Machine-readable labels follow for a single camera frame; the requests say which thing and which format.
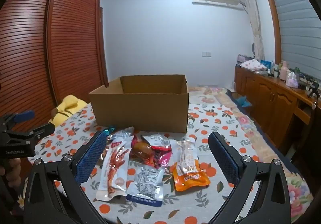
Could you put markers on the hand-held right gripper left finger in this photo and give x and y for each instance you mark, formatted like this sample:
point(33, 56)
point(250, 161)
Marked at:
point(91, 158)

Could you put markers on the white red snack packet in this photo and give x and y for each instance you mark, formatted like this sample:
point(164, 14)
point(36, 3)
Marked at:
point(156, 142)

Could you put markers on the grey white snack packet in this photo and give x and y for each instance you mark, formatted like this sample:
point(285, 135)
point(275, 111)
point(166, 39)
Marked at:
point(145, 184)

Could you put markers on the orange clear snack packet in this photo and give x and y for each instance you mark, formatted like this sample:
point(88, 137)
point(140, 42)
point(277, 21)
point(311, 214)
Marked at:
point(188, 171)

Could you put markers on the brown cardboard box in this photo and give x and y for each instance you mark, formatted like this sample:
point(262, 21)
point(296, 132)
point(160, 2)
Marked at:
point(138, 111)

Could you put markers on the pink bottle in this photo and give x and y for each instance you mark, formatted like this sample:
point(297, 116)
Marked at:
point(284, 71)

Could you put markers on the folded floral cloth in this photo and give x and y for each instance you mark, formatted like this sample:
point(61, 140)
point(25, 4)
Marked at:
point(253, 64)

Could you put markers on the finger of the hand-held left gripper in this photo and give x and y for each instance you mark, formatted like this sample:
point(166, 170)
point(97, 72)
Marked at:
point(44, 129)
point(25, 116)

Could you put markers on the purple tissue pack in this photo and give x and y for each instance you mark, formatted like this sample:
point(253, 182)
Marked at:
point(292, 80)

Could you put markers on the small teal candy wrapper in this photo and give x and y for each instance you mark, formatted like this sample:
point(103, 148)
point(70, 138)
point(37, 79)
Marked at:
point(110, 130)

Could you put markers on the wooden window frame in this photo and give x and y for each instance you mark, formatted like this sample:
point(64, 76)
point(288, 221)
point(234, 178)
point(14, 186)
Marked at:
point(273, 21)

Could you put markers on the white wall switch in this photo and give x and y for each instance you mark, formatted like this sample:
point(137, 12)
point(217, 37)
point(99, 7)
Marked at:
point(206, 54)

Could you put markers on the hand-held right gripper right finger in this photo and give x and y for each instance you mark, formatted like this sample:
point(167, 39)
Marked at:
point(223, 158)

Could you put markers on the black tripod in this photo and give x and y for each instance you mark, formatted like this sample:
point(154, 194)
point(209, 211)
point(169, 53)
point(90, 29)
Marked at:
point(312, 87)

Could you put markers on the green bottle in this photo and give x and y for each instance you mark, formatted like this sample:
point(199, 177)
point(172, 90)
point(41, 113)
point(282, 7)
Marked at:
point(297, 73)

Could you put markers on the person's left hand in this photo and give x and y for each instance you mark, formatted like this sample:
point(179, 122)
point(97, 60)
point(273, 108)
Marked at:
point(13, 165)

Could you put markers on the white chicken feet snack packet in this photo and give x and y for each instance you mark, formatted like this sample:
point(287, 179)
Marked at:
point(117, 161)

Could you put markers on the yellow plush toy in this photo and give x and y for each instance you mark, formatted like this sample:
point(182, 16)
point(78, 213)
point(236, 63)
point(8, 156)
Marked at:
point(66, 108)

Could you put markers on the grey window blind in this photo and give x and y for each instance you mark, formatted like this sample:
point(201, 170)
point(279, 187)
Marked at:
point(296, 26)

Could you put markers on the orange fruit printed blanket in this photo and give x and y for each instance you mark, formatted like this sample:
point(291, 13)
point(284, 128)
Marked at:
point(220, 118)

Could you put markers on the clear brown snack packet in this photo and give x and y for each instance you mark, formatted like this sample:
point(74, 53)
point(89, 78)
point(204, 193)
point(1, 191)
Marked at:
point(141, 151)

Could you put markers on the pale floral curtain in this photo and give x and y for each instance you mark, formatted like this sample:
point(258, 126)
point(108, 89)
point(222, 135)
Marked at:
point(254, 21)

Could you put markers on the brown slatted wooden wardrobe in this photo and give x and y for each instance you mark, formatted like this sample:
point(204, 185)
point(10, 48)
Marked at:
point(70, 38)

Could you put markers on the small standing fan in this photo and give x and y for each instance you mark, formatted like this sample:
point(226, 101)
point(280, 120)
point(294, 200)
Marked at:
point(253, 49)

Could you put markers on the blue cloth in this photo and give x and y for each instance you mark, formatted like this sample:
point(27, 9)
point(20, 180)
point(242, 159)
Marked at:
point(242, 101)

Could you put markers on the brown wooden cabinet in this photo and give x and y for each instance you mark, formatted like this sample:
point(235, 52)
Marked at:
point(270, 103)

